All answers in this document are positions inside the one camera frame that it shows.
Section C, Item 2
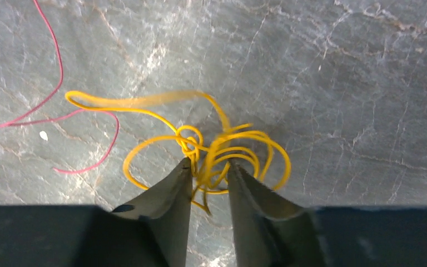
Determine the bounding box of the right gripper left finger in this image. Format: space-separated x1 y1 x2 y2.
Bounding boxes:
0 158 192 266

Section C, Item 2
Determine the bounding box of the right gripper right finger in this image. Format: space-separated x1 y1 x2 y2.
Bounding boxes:
227 161 427 266

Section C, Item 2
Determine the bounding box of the yellow cable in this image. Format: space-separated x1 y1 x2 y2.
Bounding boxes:
64 90 292 216

